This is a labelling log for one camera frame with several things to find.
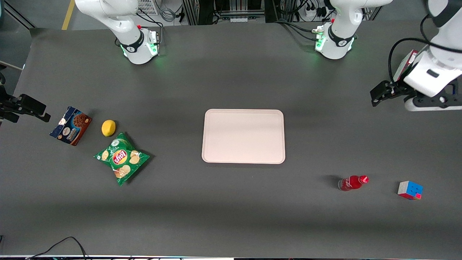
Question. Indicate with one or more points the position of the blue chocolate cookie box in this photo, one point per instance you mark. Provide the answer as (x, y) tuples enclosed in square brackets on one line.
[(71, 125)]

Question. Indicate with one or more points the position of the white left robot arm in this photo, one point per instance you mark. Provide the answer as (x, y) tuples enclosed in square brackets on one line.
[(337, 39)]

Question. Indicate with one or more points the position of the pale pink plastic tray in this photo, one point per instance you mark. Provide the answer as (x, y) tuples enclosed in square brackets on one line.
[(243, 136)]

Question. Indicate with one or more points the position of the red cookie box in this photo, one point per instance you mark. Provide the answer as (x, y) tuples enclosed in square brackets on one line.
[(406, 63)]

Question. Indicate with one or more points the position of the colourful puzzle cube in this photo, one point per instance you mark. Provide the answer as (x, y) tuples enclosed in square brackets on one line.
[(410, 190)]

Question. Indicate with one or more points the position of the red soda bottle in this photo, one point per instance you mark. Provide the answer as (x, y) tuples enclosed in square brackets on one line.
[(352, 183)]

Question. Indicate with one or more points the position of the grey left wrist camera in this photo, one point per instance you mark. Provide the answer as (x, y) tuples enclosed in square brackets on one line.
[(411, 104)]

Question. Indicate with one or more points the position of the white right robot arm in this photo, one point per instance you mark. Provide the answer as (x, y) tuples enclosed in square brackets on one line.
[(133, 39)]

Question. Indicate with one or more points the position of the white power strip with plugs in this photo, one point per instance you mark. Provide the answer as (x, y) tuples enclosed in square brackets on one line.
[(311, 12)]

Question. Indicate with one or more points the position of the yellow lemon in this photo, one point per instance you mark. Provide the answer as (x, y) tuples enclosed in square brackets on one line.
[(108, 128)]

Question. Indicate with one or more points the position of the small white power strip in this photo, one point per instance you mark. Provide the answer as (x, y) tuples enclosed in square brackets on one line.
[(239, 19)]

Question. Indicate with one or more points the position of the white vented box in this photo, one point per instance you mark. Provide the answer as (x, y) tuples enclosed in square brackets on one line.
[(148, 6)]

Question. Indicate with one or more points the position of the black metal rack frame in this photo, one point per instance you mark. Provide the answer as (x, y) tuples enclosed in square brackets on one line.
[(202, 11)]

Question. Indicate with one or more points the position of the green chips bag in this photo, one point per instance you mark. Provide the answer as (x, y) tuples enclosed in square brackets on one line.
[(121, 159)]

